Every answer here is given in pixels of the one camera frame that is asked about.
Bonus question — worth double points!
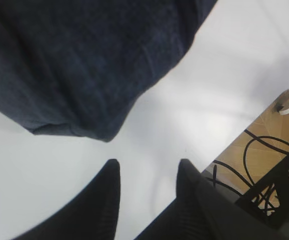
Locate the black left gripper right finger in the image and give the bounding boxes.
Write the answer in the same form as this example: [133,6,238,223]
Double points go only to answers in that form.
[137,159,289,240]

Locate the black metal frame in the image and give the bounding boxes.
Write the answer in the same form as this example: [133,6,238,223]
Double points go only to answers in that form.
[235,154,289,229]

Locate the black floor cables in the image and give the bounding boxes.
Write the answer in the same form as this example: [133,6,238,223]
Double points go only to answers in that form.
[204,129,289,217]

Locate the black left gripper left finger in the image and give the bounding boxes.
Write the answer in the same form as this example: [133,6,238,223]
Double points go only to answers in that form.
[17,159,121,240]

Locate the dark blue lunch bag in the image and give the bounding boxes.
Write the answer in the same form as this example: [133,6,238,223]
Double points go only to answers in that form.
[0,0,216,142]

